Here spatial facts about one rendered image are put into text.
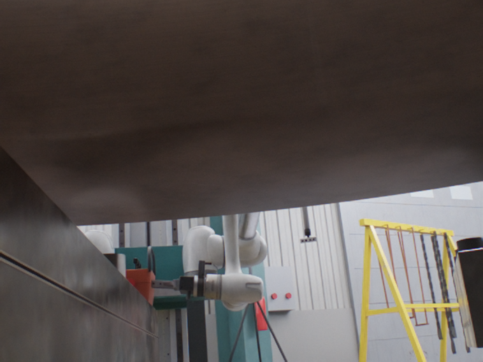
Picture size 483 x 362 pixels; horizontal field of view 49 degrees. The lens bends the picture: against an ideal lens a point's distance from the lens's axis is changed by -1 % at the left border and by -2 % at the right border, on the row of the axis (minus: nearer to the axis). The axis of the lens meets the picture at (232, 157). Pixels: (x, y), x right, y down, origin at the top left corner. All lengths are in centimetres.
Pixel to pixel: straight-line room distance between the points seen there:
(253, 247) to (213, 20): 167
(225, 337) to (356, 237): 318
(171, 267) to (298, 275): 693
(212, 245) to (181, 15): 167
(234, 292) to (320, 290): 775
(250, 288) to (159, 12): 119
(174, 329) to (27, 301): 209
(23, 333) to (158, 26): 60
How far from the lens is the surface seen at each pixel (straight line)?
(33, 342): 62
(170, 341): 271
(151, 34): 99
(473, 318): 134
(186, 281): 194
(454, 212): 1203
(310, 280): 960
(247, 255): 255
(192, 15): 100
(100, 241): 253
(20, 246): 58
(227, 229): 210
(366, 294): 787
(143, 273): 195
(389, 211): 1088
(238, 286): 195
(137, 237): 277
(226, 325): 865
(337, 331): 971
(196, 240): 253
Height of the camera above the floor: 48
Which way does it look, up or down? 21 degrees up
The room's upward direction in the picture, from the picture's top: 5 degrees counter-clockwise
